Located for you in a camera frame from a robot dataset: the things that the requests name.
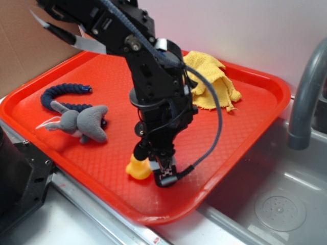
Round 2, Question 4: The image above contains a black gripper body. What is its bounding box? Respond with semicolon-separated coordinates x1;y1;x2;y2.
134;96;199;164

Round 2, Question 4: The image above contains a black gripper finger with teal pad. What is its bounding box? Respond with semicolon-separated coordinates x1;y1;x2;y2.
133;142;149;161

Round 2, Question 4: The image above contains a yellow rubber duck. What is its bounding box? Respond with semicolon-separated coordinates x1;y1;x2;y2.
125;154;152;180

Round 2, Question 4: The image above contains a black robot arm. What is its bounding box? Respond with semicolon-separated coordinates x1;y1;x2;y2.
37;1;197;163

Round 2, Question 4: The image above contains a red plastic tray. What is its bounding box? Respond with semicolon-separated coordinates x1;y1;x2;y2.
0;50;292;226

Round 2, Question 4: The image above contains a yellow woven cloth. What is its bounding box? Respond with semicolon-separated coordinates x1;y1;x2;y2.
183;51;242;112

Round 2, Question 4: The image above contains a grey plush mouse toy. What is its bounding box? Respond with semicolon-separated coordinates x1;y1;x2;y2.
41;101;108;143

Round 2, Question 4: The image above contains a grey toy sink basin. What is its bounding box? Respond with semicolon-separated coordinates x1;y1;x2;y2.
153;95;327;245

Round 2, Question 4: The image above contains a brown cardboard box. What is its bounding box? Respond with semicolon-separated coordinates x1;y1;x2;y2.
1;1;82;97

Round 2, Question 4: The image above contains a grey faucet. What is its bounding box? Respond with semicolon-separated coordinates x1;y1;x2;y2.
287;39;326;150

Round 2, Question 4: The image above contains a dark blue twisted rope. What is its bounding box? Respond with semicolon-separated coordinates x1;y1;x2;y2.
40;83;109;128

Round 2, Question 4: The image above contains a grey braided cable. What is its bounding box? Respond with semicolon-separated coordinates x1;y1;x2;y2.
99;0;223;179

